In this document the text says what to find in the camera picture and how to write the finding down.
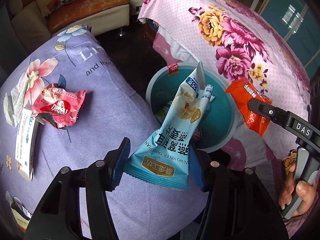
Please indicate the light blue snack packet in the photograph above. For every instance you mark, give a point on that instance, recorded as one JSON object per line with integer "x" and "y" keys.
{"x": 170, "y": 140}

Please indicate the pink snack wrapper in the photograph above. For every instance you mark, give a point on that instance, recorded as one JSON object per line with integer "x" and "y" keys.
{"x": 62, "y": 105}

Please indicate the white printed cardboard box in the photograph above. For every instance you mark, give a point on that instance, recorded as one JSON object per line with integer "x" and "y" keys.
{"x": 23, "y": 150}

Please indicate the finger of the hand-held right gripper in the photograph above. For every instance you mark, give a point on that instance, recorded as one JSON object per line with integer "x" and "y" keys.
{"x": 270, "y": 112}

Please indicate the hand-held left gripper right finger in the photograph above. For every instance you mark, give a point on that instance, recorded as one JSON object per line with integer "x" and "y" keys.
{"x": 198, "y": 172}

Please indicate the beige sofa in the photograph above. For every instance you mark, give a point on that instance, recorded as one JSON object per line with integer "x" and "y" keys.
{"x": 27, "y": 12}

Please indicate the white tissue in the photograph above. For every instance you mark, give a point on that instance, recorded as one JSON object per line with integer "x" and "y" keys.
{"x": 17, "y": 97}

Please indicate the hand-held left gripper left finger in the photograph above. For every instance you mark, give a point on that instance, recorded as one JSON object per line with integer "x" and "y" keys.
{"x": 120, "y": 165}

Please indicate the orange leather seat cushion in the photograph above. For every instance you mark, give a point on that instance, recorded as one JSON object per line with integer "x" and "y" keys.
{"x": 95, "y": 2}

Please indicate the orange snack wrapper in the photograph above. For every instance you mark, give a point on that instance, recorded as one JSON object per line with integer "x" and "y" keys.
{"x": 245, "y": 97}

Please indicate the pink floral blanket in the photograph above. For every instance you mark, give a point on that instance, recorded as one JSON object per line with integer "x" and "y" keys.
{"x": 180, "y": 10}

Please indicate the low white black table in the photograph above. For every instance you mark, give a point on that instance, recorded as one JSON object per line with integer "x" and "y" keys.
{"x": 136, "y": 7}

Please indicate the black and white packaging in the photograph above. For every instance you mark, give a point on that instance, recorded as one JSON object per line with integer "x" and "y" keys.
{"x": 21, "y": 211}

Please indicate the person's right hand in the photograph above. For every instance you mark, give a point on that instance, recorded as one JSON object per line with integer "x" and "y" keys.
{"x": 306, "y": 187}

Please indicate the teal plastic bin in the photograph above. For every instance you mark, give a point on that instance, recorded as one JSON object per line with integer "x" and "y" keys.
{"x": 220, "y": 110}

